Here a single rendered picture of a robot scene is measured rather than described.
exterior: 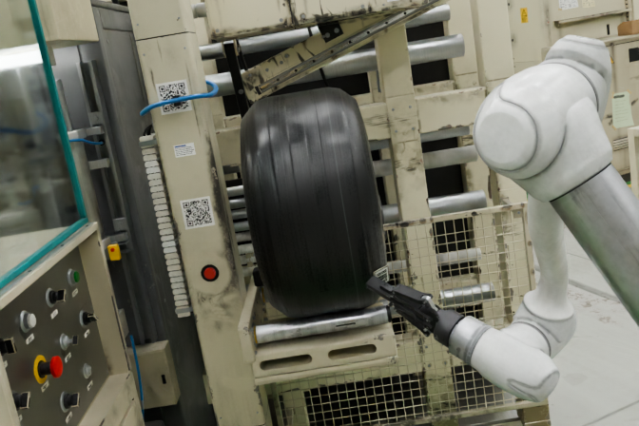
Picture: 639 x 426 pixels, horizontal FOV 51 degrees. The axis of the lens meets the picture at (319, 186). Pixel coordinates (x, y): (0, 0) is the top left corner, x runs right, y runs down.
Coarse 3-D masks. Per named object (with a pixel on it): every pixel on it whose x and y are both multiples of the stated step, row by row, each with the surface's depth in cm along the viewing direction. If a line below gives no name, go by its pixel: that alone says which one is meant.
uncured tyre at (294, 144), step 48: (288, 96) 167; (336, 96) 162; (288, 144) 152; (336, 144) 151; (288, 192) 148; (336, 192) 148; (288, 240) 149; (336, 240) 149; (384, 240) 159; (288, 288) 154; (336, 288) 156
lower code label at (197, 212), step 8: (184, 200) 168; (192, 200) 168; (200, 200) 168; (208, 200) 168; (184, 208) 168; (192, 208) 168; (200, 208) 168; (208, 208) 168; (184, 216) 168; (192, 216) 168; (200, 216) 169; (208, 216) 169; (184, 224) 169; (192, 224) 169; (200, 224) 169; (208, 224) 169
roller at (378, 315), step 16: (288, 320) 169; (304, 320) 168; (320, 320) 167; (336, 320) 167; (352, 320) 166; (368, 320) 166; (384, 320) 167; (256, 336) 169; (272, 336) 167; (288, 336) 167; (304, 336) 168
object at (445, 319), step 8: (424, 312) 144; (432, 312) 142; (440, 312) 141; (448, 312) 141; (456, 312) 142; (432, 320) 144; (440, 320) 140; (448, 320) 140; (456, 320) 139; (432, 328) 146; (440, 328) 140; (448, 328) 139; (440, 336) 140; (448, 336) 139; (448, 344) 140
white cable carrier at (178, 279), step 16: (144, 160) 167; (160, 160) 169; (160, 176) 168; (160, 192) 168; (160, 208) 169; (160, 224) 170; (176, 240) 173; (176, 256) 172; (176, 272) 172; (176, 288) 174; (176, 304) 174
